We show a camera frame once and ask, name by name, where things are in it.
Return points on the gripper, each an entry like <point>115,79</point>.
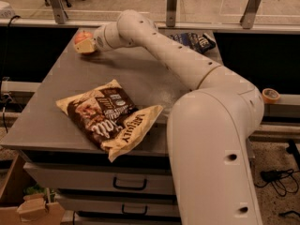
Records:
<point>99,41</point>

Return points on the red apple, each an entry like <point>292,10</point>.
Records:
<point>83,36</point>

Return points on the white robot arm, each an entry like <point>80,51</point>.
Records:
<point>207,128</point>

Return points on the brown and cream chip bag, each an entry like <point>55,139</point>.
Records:
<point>109,118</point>

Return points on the white round object top left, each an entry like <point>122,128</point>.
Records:
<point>6,10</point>

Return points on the blue crumpled snack bag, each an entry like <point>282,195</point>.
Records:
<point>200,44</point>

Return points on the upper grey drawer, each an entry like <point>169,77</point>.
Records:
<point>98,178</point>

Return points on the grey drawer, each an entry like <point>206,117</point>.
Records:
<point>112,204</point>
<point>98,178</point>

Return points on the grey drawer cabinet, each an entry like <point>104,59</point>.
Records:
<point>45,134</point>

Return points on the lower grey drawer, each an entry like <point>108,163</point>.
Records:
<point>112,204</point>

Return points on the cardboard box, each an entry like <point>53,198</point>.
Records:
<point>17,208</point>

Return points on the orange tape roll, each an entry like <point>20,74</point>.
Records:
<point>270,96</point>

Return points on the left metal railing post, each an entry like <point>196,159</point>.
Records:
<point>59,13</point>

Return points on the metal railing post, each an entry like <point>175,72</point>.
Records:
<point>171,8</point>
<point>59,13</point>
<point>248,18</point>

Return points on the middle metal railing post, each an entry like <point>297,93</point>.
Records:
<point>171,8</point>

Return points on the black upper drawer handle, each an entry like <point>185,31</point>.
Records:
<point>129,184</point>

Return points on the black drawer handle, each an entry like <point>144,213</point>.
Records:
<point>129,184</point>
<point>134,210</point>

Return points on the right metal railing post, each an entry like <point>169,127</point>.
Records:
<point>248,18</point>

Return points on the black lower drawer handle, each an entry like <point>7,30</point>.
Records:
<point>134,210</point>

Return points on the black power adapter with cable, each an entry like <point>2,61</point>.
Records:
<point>275,179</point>

